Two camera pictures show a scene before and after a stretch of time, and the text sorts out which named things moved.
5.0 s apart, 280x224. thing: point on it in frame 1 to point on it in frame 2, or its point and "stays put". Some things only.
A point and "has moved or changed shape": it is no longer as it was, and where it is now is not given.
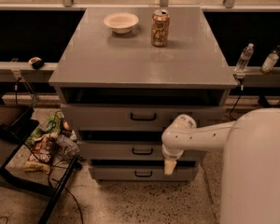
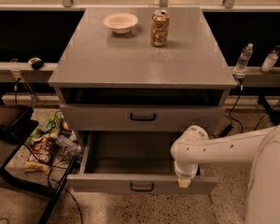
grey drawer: (126, 150) has moved or changed shape
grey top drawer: (134, 118) stays put
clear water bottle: (245, 58) stays put
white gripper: (172, 155) to (185, 170)
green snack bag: (53, 126) stays put
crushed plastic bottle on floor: (69, 147) stays put
